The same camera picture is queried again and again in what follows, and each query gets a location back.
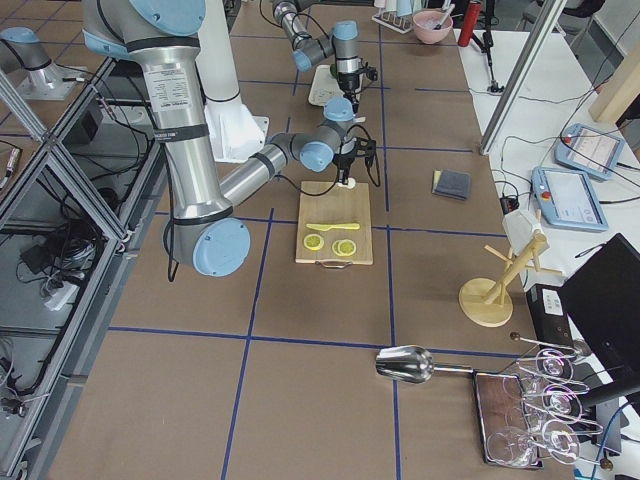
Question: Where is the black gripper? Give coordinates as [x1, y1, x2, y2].
[333, 137, 376, 183]
[335, 62, 378, 113]

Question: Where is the white steamed bun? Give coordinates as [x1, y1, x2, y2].
[338, 177, 357, 189]

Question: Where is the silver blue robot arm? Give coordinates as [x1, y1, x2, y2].
[271, 1, 378, 113]
[83, 1, 377, 277]

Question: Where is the pink bowl with ice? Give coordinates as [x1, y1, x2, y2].
[412, 10, 453, 45]

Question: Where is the white bear tray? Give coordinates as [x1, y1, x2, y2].
[308, 65, 343, 107]

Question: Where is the bamboo cutting board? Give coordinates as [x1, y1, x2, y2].
[295, 181, 374, 266]

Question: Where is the yellow plastic knife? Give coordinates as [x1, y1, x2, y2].
[305, 222, 361, 232]

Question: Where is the lemon slice lower back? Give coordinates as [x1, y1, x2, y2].
[331, 240, 341, 256]

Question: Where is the lemon slice upper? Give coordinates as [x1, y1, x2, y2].
[303, 233, 325, 251]

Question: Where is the yellow sponge cloth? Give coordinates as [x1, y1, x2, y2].
[432, 170, 442, 193]

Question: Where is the grey folded cloth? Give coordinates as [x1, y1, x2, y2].
[432, 170, 471, 200]

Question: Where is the red bottle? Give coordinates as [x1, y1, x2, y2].
[457, 0, 482, 47]

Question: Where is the wooden cup tree stand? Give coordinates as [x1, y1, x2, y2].
[458, 229, 562, 328]

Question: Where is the metal scoop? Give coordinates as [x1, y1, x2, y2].
[375, 345, 474, 384]

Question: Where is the blue teach pendant near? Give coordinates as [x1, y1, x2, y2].
[531, 167, 609, 232]

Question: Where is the blue teach pendant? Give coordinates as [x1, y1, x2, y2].
[531, 167, 609, 232]
[555, 123, 625, 181]

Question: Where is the blue teach pendant far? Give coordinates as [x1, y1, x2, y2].
[555, 123, 625, 181]

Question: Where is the black laptop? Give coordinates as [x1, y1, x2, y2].
[560, 233, 639, 378]

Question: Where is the black wine glass rack tray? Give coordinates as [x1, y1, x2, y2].
[472, 371, 529, 466]

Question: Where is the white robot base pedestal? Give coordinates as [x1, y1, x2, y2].
[196, 0, 269, 163]

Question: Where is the aluminium frame post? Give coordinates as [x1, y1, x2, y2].
[479, 0, 567, 155]

